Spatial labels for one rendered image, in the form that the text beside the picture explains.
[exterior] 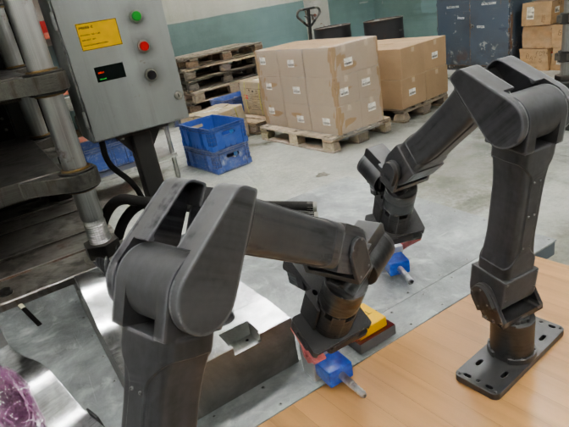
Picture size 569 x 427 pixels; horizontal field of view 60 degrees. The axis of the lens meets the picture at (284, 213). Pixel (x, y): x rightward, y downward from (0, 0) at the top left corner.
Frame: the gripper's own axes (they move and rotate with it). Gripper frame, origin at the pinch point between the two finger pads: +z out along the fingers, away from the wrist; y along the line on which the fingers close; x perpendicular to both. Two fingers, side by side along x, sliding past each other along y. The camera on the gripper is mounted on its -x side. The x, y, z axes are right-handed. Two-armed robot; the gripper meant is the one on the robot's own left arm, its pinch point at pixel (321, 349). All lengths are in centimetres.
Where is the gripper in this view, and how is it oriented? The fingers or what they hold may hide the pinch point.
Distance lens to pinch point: 80.8
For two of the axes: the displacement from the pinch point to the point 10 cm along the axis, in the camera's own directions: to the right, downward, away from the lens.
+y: -8.4, 3.3, -4.2
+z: -1.1, 6.6, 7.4
